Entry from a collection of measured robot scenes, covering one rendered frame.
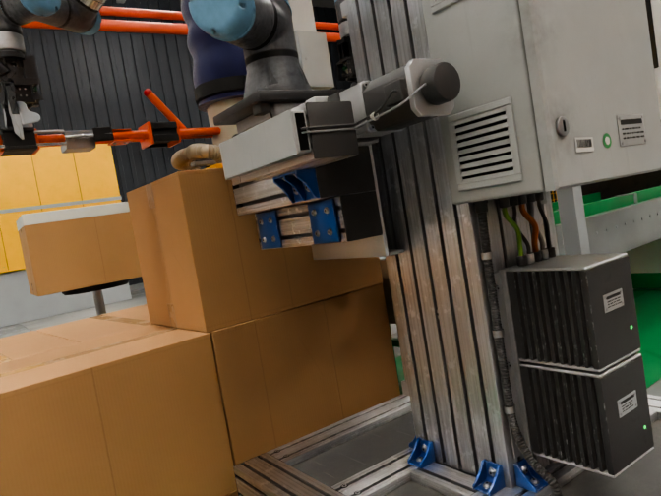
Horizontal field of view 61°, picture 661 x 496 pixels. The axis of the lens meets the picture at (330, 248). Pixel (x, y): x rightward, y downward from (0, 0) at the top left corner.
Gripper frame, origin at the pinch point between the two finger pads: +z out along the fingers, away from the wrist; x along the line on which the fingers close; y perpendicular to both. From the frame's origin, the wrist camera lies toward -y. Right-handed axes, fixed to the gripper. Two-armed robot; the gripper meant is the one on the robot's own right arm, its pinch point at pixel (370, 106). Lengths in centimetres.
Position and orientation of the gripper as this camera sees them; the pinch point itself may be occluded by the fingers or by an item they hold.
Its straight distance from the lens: 171.3
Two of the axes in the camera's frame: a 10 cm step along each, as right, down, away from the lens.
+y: -7.8, 1.7, -6.0
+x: 6.0, -0.5, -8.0
